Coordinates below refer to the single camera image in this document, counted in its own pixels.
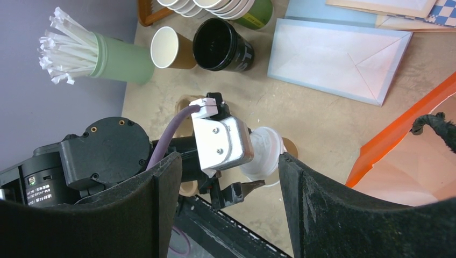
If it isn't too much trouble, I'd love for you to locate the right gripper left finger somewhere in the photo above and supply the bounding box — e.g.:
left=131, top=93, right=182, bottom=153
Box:
left=1, top=152, right=182, bottom=257

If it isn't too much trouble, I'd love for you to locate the brown paper cup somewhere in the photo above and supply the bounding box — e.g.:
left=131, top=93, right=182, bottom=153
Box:
left=261, top=137, right=299, bottom=188
left=150, top=26, right=196, bottom=69

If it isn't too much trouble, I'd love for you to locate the white cup stack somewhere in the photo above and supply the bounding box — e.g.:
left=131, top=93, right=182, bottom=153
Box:
left=158, top=0, right=203, bottom=18
left=194, top=0, right=274, bottom=31

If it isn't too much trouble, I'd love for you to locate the pulp cup carrier tray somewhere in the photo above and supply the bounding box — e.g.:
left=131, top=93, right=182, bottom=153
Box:
left=174, top=94, right=208, bottom=197

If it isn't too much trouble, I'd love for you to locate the orange paper bag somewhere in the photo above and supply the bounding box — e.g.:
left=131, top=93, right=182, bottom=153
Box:
left=345, top=74, right=455, bottom=206

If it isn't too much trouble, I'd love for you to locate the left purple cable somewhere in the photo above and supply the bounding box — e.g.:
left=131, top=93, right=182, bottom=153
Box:
left=145, top=104, right=200, bottom=171

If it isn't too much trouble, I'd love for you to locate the left white cup stack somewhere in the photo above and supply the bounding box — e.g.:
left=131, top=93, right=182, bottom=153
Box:
left=158, top=0, right=203, bottom=18

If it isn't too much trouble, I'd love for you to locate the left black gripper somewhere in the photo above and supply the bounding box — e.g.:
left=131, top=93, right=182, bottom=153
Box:
left=151, top=91, right=267, bottom=211

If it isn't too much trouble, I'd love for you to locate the white cup lid picked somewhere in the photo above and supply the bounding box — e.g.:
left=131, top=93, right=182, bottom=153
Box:
left=239, top=126, right=287, bottom=181

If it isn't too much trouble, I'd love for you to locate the black paper cup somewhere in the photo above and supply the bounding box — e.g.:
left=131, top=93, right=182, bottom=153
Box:
left=193, top=18, right=255, bottom=73

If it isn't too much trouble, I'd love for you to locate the blue checkered paper bag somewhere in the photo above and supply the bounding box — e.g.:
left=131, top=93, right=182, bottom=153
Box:
left=425, top=0, right=455, bottom=27

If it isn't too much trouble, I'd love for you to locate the green straw holder cup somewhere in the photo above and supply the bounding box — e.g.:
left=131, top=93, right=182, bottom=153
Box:
left=89, top=33, right=155, bottom=85

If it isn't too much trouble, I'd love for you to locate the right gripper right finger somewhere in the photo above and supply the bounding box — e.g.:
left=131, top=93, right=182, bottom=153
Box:
left=279, top=153, right=455, bottom=257

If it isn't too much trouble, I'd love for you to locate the right white cup stack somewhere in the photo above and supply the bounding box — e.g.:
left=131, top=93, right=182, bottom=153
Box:
left=194, top=0, right=274, bottom=31

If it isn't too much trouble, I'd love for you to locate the wooden shelf rack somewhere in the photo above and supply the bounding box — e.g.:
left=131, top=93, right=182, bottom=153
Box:
left=137, top=0, right=174, bottom=27

